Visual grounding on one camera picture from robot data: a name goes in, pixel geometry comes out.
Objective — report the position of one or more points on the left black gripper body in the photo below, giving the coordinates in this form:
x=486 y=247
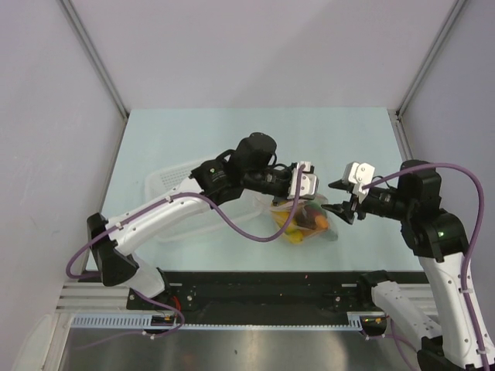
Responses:
x=274 y=182

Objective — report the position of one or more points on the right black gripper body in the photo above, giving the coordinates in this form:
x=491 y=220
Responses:
x=360 y=207

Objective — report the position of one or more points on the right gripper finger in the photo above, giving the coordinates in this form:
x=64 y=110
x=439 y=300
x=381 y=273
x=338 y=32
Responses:
x=343 y=211
x=339 y=184

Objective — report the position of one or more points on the papaya slice with red flesh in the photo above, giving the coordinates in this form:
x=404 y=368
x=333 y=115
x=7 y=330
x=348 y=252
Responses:
x=313 y=219

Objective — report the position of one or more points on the clear zip top bag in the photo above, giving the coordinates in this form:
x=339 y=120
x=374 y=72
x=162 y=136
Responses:
x=265 y=204

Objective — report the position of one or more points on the yellow green mango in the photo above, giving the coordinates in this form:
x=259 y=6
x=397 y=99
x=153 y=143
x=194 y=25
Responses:
x=292 y=233

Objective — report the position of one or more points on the dark green cucumber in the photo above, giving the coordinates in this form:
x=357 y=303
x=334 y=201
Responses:
x=331 y=234

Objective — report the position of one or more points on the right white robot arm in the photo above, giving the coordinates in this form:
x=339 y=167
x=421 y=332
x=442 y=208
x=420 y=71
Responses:
x=458 y=339

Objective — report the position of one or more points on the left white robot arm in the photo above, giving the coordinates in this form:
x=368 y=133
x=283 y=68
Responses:
x=251 y=165

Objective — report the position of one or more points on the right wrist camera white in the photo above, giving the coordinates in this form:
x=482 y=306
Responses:
x=357 y=175

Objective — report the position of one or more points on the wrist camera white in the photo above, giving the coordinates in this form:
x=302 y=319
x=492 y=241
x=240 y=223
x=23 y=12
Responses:
x=357 y=175
x=303 y=181

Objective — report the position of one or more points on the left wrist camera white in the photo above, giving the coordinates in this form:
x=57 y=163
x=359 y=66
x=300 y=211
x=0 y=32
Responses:
x=303 y=181

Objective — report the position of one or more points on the white slotted cable duct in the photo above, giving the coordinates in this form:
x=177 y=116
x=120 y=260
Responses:
x=351 y=322

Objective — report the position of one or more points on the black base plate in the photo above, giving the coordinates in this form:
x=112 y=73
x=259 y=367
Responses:
x=267 y=298

